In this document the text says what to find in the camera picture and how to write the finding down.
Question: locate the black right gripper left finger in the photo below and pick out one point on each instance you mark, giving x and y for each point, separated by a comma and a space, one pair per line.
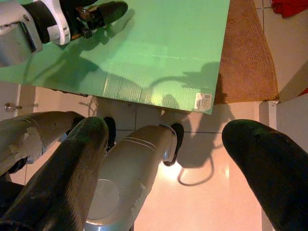
60, 180

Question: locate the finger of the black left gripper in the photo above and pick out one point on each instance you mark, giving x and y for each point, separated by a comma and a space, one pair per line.
113, 12

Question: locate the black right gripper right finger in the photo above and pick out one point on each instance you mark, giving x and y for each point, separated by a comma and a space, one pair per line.
272, 173

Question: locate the green table board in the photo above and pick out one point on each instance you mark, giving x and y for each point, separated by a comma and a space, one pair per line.
156, 48

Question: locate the silver right robot leg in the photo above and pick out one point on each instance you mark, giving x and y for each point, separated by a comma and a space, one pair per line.
134, 156

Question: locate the silver door knob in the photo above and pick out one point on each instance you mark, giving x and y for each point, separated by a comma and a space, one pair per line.
10, 107

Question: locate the white barcode sticker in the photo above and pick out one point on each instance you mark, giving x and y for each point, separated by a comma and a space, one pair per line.
203, 102

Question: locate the brown woven floor mat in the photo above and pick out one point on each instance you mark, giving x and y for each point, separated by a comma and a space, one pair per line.
245, 60

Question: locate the red cloth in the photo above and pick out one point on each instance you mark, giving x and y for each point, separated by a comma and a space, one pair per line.
293, 7

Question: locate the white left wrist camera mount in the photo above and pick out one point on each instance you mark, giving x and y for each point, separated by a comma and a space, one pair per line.
61, 31

